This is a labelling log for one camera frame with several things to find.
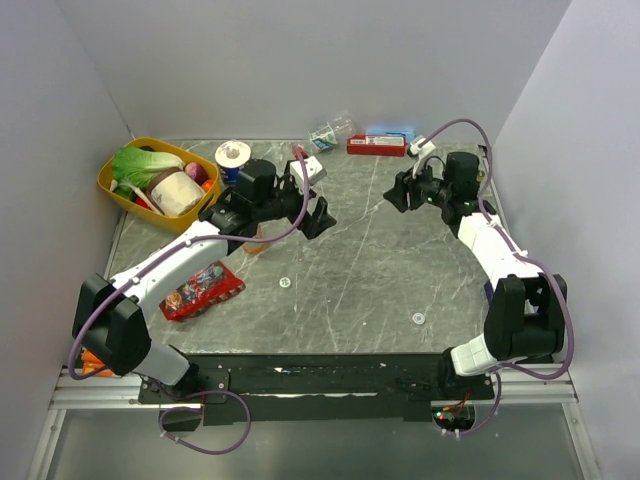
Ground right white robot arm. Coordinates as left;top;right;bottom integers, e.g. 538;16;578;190
383;152;567;399

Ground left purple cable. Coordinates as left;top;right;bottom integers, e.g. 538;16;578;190
66;145;312;381

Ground orange juice bottle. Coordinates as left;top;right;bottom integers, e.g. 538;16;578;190
242;225;268;255

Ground crushed clear plastic bottle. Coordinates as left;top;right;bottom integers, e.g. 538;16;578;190
309;115;356;151

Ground light blue box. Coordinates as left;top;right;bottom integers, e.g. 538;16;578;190
366;125;416;143

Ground green lettuce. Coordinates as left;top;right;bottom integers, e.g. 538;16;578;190
111;147;185;189

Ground red rectangular box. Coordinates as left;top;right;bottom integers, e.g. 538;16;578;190
346;134;407;157

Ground blue wrapped toilet paper roll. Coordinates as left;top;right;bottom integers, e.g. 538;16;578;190
214;140;252;185

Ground brown and cream jar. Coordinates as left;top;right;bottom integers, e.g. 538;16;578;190
146;167;205;217

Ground purple onion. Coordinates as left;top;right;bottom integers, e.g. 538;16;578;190
184;162;209;185

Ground yellow plastic basket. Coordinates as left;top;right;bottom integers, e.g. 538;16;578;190
97;137;222;233

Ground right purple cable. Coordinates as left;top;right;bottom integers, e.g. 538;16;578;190
422;117;576;384

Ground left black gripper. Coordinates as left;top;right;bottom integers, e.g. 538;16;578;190
255;161;336;239

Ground red snack bag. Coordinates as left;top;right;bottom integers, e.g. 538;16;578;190
159;261;246;322

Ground white and purple box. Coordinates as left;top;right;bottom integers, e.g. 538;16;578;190
484;281;495;306

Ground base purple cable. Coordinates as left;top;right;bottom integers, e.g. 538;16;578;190
158;388;256;455

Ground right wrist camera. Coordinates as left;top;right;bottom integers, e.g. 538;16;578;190
407;135;436;178

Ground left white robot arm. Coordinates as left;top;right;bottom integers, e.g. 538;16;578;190
67;156;336;402

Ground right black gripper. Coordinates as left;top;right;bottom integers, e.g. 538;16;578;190
382;157;452;214

